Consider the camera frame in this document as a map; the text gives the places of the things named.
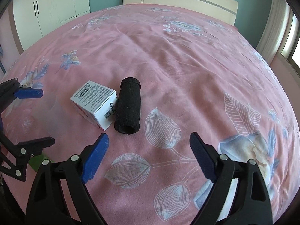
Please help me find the green cardboard box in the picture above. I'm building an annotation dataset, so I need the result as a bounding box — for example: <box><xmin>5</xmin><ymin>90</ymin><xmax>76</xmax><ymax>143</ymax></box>
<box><xmin>28</xmin><ymin>153</ymin><xmax>53</xmax><ymax>172</ymax></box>

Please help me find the white medicine box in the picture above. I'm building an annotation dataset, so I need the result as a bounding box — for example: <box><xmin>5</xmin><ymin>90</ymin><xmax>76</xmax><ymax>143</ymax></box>
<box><xmin>70</xmin><ymin>80</ymin><xmax>117</xmax><ymax>131</ymax></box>

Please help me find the black sock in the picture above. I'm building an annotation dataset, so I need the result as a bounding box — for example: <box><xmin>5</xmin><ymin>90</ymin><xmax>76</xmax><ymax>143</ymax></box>
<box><xmin>114</xmin><ymin>77</ymin><xmax>141</xmax><ymax>135</ymax></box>

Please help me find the white wardrobe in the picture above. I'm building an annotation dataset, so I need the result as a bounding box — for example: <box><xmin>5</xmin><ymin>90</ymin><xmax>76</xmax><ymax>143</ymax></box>
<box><xmin>12</xmin><ymin>0</ymin><xmax>91</xmax><ymax>50</ymax></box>

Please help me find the pink floral bed sheet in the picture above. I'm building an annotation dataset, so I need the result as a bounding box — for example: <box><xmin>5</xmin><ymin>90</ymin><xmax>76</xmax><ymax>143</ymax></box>
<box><xmin>1</xmin><ymin>4</ymin><xmax>299</xmax><ymax>224</ymax></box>

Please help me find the cream window curtain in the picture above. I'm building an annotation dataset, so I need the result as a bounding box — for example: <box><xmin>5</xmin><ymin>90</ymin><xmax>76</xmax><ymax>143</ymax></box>
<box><xmin>256</xmin><ymin>0</ymin><xmax>291</xmax><ymax>65</ymax></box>

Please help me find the window frame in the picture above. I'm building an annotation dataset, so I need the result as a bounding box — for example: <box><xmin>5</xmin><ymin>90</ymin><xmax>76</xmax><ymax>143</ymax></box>
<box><xmin>281</xmin><ymin>12</ymin><xmax>299</xmax><ymax>75</ymax></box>

